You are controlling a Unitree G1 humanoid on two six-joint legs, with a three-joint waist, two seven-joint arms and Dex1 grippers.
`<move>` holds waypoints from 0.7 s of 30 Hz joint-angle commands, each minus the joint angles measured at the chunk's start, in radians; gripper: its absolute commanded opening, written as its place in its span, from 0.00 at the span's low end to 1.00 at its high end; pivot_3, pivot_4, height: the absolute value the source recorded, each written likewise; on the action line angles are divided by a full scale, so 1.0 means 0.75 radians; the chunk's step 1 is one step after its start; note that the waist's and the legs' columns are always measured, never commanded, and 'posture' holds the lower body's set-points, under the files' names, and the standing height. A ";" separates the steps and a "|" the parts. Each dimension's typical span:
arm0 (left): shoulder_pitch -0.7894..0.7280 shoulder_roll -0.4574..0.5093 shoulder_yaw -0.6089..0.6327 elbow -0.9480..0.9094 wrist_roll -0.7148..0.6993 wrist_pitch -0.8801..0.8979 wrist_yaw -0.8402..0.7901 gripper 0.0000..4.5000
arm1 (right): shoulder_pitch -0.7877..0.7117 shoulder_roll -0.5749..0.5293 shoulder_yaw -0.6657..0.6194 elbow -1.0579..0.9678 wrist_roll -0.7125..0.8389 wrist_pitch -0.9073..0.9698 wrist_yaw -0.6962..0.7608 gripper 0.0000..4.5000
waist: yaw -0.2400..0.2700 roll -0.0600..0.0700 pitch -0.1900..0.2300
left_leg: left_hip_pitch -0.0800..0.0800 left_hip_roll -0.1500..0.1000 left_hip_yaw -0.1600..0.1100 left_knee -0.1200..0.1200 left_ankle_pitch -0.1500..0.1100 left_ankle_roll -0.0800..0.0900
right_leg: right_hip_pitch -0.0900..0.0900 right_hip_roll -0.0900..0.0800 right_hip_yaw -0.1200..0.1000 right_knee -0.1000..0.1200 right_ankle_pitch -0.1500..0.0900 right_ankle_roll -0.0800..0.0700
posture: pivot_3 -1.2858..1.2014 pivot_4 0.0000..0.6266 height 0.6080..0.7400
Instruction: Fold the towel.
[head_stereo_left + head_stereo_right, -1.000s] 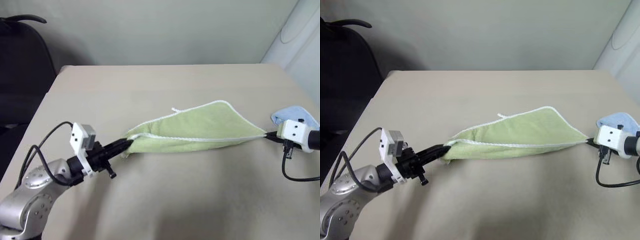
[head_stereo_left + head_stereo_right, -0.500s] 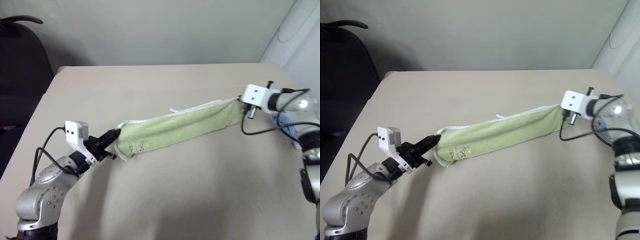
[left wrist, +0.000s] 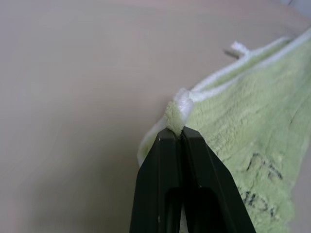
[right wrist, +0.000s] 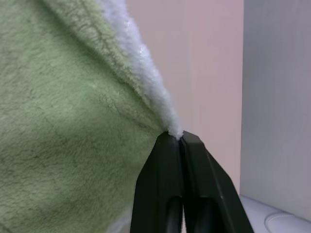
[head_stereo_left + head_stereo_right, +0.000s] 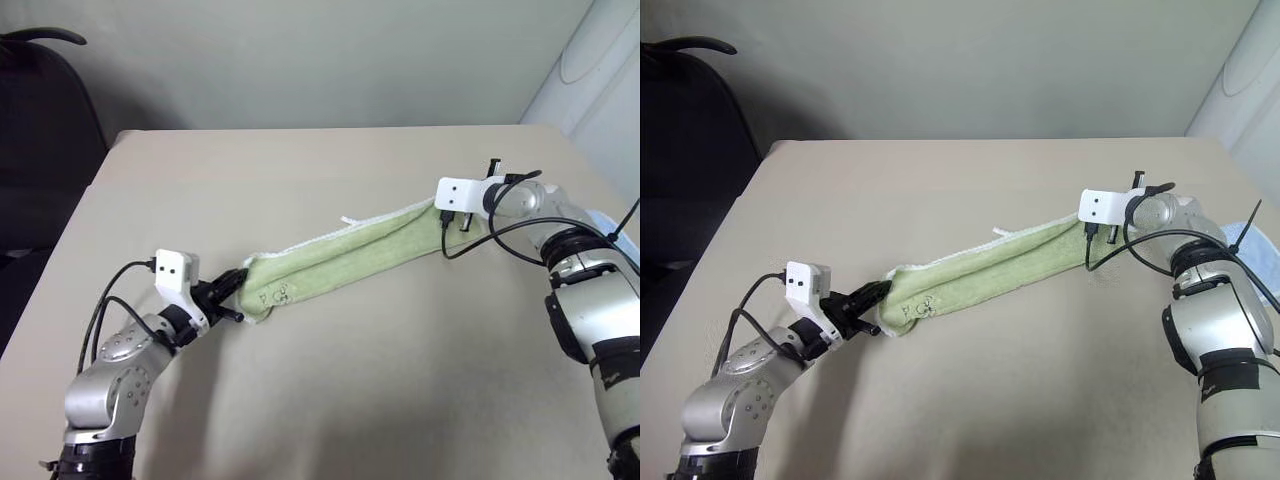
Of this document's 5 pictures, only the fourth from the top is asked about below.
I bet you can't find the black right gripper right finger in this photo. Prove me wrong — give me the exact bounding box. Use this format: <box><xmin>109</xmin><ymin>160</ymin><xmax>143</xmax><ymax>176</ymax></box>
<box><xmin>179</xmin><ymin>130</ymin><xmax>255</xmax><ymax>233</ymax></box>

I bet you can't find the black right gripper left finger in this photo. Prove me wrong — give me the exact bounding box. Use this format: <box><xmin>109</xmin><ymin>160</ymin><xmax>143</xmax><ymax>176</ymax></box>
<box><xmin>129</xmin><ymin>132</ymin><xmax>185</xmax><ymax>233</ymax></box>

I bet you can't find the green and white fleece towel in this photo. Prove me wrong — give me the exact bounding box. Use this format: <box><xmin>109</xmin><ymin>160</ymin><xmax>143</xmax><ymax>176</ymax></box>
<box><xmin>0</xmin><ymin>0</ymin><xmax>183</xmax><ymax>233</ymax></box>

